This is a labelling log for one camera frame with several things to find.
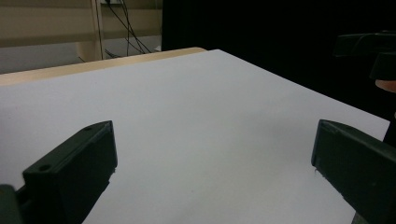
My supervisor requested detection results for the black curtain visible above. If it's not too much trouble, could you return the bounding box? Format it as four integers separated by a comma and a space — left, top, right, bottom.
162, 0, 396, 147

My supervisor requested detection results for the beige wooden post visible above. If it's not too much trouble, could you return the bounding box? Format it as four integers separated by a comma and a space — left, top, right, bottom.
76, 0, 105, 63

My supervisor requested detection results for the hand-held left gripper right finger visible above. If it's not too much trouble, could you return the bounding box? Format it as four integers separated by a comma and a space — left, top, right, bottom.
310, 119, 396, 224

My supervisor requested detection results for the black cable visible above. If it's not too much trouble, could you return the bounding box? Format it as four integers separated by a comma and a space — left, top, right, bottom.
106, 0, 153, 54
120, 0, 148, 58

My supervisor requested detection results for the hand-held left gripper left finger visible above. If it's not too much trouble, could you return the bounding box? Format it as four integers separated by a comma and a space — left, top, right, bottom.
21, 119, 119, 224

